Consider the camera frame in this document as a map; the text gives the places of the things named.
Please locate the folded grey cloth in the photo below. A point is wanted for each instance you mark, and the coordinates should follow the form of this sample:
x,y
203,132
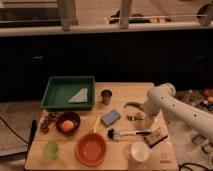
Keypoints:
x,y
80,96

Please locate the black dish brush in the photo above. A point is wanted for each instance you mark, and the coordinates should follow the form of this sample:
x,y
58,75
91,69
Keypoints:
x,y
116,135

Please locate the green plastic cup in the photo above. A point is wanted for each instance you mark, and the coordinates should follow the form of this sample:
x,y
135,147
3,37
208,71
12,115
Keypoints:
x,y
51,149

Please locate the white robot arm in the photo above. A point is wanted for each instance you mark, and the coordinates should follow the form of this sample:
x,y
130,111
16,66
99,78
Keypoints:
x,y
162,97

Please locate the white cup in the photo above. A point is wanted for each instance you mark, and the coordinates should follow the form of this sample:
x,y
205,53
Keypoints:
x,y
140,152

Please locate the spice jar rack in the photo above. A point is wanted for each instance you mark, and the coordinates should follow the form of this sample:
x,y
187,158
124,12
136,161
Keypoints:
x,y
206,145

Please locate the wooden block with black strip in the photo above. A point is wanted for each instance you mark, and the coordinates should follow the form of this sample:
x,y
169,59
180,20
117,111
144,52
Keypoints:
x,y
155,137

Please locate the orange fruit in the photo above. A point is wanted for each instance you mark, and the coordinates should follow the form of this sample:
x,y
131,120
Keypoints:
x,y
67,126

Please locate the dark metal cup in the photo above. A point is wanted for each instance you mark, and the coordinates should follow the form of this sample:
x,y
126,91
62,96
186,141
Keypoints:
x,y
106,96

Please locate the silver metal fork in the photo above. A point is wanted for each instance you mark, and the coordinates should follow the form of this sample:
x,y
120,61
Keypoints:
x,y
135,118

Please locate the dark red bowl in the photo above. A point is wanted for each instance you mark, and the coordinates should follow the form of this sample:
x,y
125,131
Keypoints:
x,y
72,116

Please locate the green plastic tray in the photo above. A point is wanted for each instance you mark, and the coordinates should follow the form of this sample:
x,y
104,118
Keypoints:
x,y
60,89

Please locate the brown dried food pile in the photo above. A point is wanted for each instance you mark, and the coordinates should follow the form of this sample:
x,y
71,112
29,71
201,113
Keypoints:
x,y
44,126

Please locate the blue sponge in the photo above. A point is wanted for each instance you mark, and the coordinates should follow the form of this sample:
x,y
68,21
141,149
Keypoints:
x,y
110,118

